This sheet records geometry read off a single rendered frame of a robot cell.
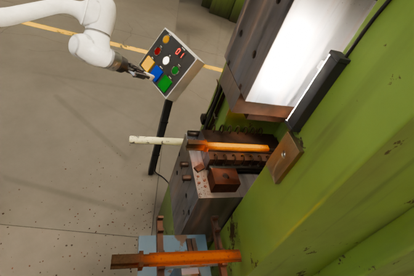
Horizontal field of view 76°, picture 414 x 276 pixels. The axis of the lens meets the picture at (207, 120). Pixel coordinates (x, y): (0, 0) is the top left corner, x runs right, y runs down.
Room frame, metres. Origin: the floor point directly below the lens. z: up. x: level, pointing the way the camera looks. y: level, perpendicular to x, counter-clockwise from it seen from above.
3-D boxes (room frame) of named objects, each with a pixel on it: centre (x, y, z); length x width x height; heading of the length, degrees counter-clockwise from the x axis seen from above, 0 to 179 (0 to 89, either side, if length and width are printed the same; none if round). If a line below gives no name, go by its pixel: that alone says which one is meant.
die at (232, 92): (1.00, -0.22, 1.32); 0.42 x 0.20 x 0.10; 116
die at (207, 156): (1.00, -0.22, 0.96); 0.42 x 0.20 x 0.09; 116
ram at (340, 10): (0.97, -0.24, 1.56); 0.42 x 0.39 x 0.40; 116
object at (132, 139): (1.18, 0.20, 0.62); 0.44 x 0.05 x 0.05; 116
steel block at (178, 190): (0.96, -0.25, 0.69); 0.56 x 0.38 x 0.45; 116
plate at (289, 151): (0.69, -0.29, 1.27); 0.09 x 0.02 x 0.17; 26
